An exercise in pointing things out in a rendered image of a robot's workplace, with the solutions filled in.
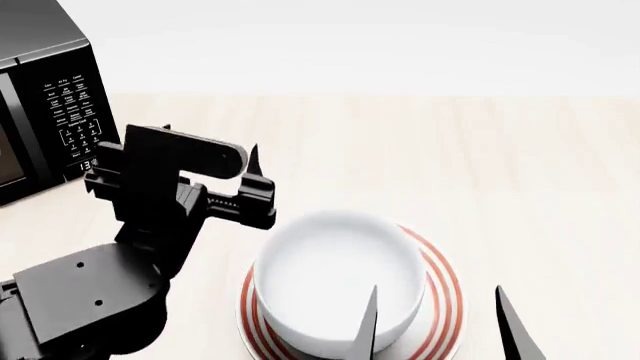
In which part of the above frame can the white bowl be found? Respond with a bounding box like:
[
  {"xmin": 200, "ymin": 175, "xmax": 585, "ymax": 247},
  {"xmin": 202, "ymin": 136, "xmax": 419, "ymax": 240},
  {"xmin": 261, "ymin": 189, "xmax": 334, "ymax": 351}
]
[{"xmin": 252, "ymin": 210, "xmax": 428, "ymax": 351}]

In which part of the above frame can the black microwave oven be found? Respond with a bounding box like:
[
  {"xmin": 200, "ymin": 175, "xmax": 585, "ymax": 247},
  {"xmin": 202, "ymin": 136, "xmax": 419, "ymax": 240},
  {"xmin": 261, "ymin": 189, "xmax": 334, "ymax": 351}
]
[{"xmin": 0, "ymin": 0, "xmax": 123, "ymax": 208}]

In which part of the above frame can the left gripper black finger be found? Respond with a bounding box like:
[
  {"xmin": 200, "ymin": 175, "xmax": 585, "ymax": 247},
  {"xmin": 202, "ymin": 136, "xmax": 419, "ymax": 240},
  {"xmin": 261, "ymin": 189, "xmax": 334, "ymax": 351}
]
[
  {"xmin": 83, "ymin": 141, "xmax": 127, "ymax": 201},
  {"xmin": 237, "ymin": 142, "xmax": 279, "ymax": 231}
]

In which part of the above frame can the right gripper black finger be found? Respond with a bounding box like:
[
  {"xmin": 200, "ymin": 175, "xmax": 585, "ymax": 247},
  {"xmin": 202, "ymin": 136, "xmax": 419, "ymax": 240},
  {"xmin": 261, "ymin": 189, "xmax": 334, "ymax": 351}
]
[
  {"xmin": 348, "ymin": 284, "xmax": 380, "ymax": 360},
  {"xmin": 494, "ymin": 284, "xmax": 549, "ymax": 360}
]

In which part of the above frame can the black gripper camera mount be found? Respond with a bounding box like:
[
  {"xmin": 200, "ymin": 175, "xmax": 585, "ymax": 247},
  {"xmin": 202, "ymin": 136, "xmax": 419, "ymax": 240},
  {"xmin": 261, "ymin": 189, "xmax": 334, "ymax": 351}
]
[{"xmin": 123, "ymin": 123, "xmax": 250, "ymax": 180}]

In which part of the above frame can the red striped white plate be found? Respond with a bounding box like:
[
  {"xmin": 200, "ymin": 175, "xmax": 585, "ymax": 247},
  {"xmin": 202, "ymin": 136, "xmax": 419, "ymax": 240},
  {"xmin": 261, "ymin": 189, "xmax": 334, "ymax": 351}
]
[{"xmin": 235, "ymin": 223, "xmax": 470, "ymax": 360}]

